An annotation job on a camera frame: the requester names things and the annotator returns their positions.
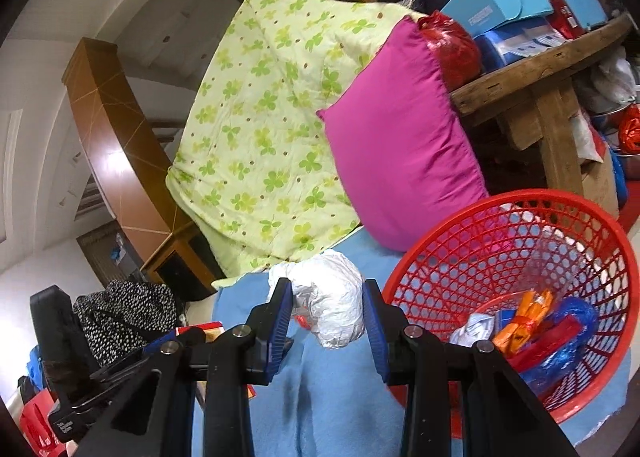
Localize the cardboard box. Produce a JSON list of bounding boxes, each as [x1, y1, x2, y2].
[[580, 157, 621, 218]]

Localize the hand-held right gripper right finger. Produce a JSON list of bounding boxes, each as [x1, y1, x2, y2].
[[362, 278, 583, 457]]

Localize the red floor mat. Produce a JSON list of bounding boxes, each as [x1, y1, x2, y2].
[[617, 204, 640, 234]]

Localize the magenta pillow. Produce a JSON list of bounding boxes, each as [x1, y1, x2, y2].
[[316, 16, 491, 253]]

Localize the red plastic mesh basket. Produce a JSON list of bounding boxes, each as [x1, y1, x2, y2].
[[382, 188, 640, 440]]

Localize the orange wrapper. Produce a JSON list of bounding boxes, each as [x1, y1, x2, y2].
[[492, 289, 556, 355]]

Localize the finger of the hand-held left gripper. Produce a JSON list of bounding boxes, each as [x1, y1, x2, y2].
[[90, 329, 179, 388]]

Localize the crumpled white paper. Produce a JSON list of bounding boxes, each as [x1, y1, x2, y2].
[[450, 312, 496, 348]]

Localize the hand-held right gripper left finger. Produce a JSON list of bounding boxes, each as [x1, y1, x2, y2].
[[70, 278, 296, 457]]

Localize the long red box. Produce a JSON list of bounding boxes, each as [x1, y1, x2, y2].
[[507, 314, 583, 373]]

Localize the blue white packet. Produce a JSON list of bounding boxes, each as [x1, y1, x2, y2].
[[472, 17, 568, 73]]

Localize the red foil bag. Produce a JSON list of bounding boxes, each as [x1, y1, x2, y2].
[[617, 104, 640, 155]]

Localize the metal basin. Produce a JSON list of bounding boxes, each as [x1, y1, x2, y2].
[[592, 102, 640, 155]]

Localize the shiny red plastic bag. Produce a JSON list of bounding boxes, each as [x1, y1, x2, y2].
[[417, 11, 483, 90]]

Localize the light blue blanket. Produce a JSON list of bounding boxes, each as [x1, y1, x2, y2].
[[192, 227, 631, 457]]

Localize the red plastic container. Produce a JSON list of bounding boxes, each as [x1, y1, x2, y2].
[[20, 389, 67, 457]]

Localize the wooden table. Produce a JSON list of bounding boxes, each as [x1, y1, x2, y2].
[[450, 12, 638, 195]]

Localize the white sack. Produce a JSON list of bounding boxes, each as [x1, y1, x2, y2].
[[572, 110, 601, 163]]

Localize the crumpled blue plastic bag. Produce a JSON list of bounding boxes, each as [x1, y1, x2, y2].
[[520, 297, 598, 393]]

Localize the white plastic bag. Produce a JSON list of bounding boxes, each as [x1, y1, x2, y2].
[[575, 47, 638, 113], [267, 249, 366, 350]]

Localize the green floral blanket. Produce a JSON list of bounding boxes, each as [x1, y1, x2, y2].
[[166, 0, 426, 288]]

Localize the black white dotted cloth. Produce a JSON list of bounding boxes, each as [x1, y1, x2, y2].
[[72, 279, 178, 368]]

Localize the brown wooden cabinet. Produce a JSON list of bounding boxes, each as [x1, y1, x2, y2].
[[62, 37, 221, 298]]

